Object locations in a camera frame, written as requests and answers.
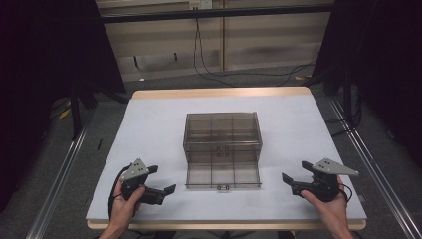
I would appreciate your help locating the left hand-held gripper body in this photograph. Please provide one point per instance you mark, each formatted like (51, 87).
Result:
(132, 172)

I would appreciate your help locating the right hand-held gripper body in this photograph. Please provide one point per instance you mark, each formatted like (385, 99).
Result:
(326, 186)

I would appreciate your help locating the person's right hand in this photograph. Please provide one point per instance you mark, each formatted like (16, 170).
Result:
(328, 209)

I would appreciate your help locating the person's left hand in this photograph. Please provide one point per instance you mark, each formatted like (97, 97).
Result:
(124, 207)

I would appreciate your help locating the white table mat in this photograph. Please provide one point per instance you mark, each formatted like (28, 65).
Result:
(159, 132)

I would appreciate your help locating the small black floor piece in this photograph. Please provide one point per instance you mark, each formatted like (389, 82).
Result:
(99, 143)

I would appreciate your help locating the smoky transparent drawer cabinet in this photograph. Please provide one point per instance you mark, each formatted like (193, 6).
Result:
(222, 136)

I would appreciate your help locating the black tripod stand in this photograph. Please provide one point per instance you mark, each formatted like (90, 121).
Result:
(77, 109)

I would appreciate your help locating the yellow floor tape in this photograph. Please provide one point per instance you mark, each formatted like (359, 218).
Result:
(64, 114)

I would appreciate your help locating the wooden table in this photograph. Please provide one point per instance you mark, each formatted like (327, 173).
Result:
(219, 92)

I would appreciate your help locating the black curtain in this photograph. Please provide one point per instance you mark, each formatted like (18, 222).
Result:
(43, 83)
(384, 66)

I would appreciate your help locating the black horizontal bar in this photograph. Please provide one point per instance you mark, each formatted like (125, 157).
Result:
(215, 14)

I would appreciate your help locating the metal floor rail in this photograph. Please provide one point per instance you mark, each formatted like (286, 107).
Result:
(375, 169)
(56, 186)

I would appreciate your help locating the white wall outlet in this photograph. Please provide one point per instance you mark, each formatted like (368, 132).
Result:
(200, 4)

